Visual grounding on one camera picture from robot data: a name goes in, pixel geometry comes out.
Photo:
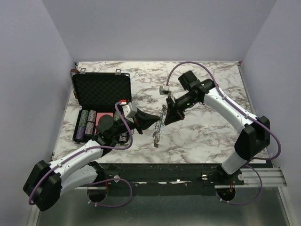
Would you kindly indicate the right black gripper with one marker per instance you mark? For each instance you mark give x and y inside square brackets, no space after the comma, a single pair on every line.
[172,115]

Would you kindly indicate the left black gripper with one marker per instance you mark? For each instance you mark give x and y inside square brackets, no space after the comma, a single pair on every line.
[144,121]

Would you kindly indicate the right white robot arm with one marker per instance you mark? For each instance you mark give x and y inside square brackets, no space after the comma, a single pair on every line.
[253,131]

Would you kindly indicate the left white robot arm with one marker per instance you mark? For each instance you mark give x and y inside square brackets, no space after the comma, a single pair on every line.
[48,181]

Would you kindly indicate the green red chip stack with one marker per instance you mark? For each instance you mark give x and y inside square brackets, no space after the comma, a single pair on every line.
[117,117]

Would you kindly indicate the pink playing card deck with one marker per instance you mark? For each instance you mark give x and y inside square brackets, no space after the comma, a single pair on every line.
[99,115]

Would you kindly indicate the grey poker chip stack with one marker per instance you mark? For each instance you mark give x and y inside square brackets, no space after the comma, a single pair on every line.
[92,116]

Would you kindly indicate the grey lower chip stack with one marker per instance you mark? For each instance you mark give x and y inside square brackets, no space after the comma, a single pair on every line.
[89,129]

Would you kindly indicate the black poker chip case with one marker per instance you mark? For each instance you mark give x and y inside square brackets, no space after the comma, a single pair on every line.
[99,92]

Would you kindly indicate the green poker chip stack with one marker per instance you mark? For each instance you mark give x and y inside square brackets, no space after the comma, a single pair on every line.
[83,118]

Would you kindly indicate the purple poker chip stack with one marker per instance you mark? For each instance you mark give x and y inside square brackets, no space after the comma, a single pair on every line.
[80,133]

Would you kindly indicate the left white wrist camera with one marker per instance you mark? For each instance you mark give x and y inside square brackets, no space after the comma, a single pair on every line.
[129,110]

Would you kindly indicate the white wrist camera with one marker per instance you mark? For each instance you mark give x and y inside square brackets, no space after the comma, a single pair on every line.
[165,90]
[129,110]

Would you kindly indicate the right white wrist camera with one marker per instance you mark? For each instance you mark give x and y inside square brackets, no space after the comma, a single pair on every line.
[165,90]

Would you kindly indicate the black mounting base plate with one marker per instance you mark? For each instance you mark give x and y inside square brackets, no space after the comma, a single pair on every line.
[145,179]

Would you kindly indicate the aluminium frame rail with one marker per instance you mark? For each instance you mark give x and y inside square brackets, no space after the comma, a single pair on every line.
[255,203]

